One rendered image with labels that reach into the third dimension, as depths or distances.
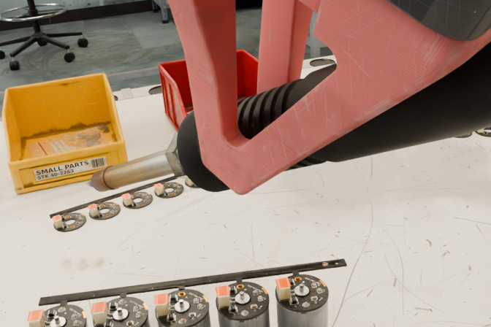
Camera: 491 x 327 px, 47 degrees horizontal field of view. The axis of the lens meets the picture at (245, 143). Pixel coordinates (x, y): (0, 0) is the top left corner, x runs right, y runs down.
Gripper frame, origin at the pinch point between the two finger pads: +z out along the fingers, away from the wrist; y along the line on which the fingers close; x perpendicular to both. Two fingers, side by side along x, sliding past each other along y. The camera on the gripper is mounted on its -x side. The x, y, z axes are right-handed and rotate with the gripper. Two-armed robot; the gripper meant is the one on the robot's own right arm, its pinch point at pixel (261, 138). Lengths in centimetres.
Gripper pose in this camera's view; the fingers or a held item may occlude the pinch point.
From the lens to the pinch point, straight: 14.7
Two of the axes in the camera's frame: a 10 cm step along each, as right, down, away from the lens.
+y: -6.2, 3.9, -6.9
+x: 7.3, 6.2, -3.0
